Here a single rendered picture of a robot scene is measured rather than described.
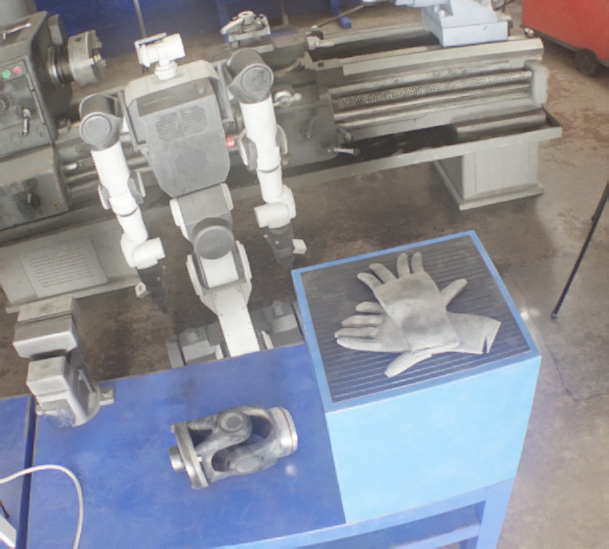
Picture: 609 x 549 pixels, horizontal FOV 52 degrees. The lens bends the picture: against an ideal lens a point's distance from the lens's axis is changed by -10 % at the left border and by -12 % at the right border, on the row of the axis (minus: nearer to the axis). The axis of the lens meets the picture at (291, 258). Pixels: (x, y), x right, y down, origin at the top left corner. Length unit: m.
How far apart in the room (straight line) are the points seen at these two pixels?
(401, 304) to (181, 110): 0.82
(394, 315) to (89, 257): 2.35
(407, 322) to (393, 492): 0.36
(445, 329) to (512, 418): 0.23
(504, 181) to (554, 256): 0.52
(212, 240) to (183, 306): 1.30
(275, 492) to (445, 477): 0.36
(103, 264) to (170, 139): 1.68
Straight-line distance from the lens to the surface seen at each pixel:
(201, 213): 1.91
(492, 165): 3.40
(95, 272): 3.36
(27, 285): 3.48
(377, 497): 1.30
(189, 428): 1.40
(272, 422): 1.40
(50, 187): 2.99
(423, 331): 1.08
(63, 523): 1.54
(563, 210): 3.51
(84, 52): 3.00
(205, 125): 1.73
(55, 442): 1.68
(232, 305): 2.39
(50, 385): 1.57
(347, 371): 1.08
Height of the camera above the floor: 2.08
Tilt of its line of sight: 40 degrees down
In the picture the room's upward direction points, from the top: 11 degrees counter-clockwise
